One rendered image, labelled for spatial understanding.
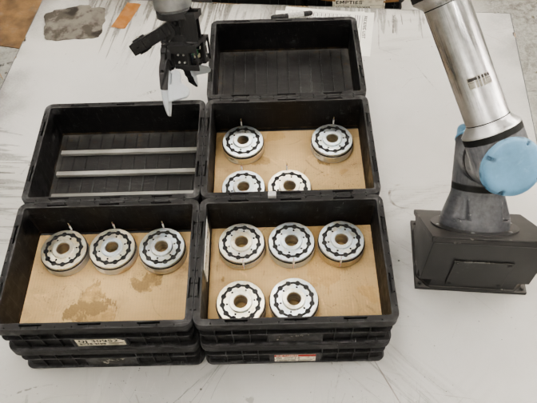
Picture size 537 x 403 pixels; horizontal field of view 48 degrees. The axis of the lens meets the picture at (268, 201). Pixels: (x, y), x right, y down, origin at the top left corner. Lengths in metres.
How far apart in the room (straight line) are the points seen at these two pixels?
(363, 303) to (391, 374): 0.18
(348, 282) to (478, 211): 0.32
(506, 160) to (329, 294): 0.45
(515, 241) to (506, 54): 0.87
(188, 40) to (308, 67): 0.57
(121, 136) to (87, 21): 0.67
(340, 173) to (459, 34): 0.48
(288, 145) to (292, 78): 0.24
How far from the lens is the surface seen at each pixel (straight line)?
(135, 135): 1.63
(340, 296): 1.33
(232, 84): 1.71
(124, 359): 1.40
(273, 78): 1.72
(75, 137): 1.67
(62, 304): 1.40
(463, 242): 1.33
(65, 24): 2.22
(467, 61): 1.21
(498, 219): 1.39
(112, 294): 1.38
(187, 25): 1.25
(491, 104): 1.22
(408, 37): 2.07
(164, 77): 1.26
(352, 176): 1.50
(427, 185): 1.68
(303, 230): 1.37
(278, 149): 1.54
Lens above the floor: 2.02
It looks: 55 degrees down
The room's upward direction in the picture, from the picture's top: 3 degrees counter-clockwise
